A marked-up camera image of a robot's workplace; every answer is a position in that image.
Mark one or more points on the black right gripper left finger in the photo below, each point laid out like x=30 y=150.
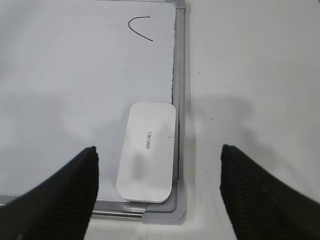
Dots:
x=59 y=208

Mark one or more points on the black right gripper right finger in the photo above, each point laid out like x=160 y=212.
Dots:
x=262 y=207

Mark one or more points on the white rectangular whiteboard eraser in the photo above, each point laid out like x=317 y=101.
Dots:
x=146 y=164

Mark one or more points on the whiteboard with aluminium frame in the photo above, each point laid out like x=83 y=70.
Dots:
x=70 y=71

